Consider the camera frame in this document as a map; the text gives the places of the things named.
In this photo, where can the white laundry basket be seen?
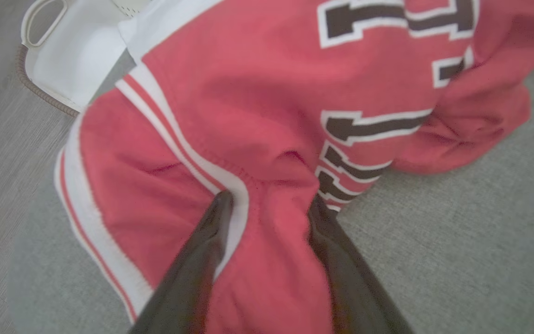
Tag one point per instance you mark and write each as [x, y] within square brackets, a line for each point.
[77, 60]

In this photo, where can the red and white basketball jersey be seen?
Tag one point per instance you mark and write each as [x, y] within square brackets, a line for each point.
[248, 93]

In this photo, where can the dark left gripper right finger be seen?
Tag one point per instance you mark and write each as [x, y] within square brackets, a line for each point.
[355, 297]

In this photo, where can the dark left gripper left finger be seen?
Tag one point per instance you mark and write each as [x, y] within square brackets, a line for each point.
[188, 287]

